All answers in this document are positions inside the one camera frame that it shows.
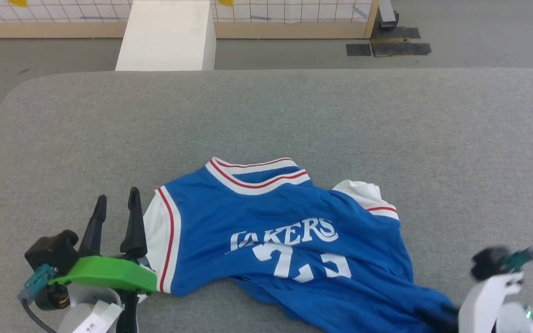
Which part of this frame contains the small black floor patch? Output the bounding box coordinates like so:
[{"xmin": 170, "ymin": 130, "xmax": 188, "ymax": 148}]
[{"xmin": 346, "ymin": 43, "xmax": 372, "ymax": 57}]

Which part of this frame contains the lemon print partition screen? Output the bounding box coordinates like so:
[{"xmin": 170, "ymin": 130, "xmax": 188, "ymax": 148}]
[{"xmin": 0, "ymin": 0, "xmax": 381, "ymax": 39}]

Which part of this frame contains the large black floor patch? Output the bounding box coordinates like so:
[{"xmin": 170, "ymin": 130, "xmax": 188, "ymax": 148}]
[{"xmin": 370, "ymin": 26, "xmax": 433, "ymax": 58}]

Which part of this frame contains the grey fabric sofa seat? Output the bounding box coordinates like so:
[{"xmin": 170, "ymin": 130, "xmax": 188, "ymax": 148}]
[{"xmin": 0, "ymin": 68, "xmax": 533, "ymax": 333}]

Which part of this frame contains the white rectangular box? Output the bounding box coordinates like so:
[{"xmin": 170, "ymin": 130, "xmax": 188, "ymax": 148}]
[{"xmin": 115, "ymin": 0, "xmax": 217, "ymax": 72}]

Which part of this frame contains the blue white basketball jersey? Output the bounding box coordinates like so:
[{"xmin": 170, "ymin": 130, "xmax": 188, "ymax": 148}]
[{"xmin": 143, "ymin": 157, "xmax": 462, "ymax": 333}]

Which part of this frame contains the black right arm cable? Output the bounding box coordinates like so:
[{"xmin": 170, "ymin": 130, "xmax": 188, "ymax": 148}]
[{"xmin": 502, "ymin": 248, "xmax": 533, "ymax": 272}]

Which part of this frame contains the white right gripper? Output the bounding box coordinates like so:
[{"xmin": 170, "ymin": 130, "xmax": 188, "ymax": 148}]
[{"xmin": 435, "ymin": 272, "xmax": 525, "ymax": 333}]

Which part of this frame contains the grey metal partition foot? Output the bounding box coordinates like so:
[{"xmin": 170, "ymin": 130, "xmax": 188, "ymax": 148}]
[{"xmin": 378, "ymin": 0, "xmax": 400, "ymax": 30}]

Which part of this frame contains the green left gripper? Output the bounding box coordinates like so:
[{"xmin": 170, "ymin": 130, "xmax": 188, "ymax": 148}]
[{"xmin": 34, "ymin": 187, "xmax": 159, "ymax": 312}]

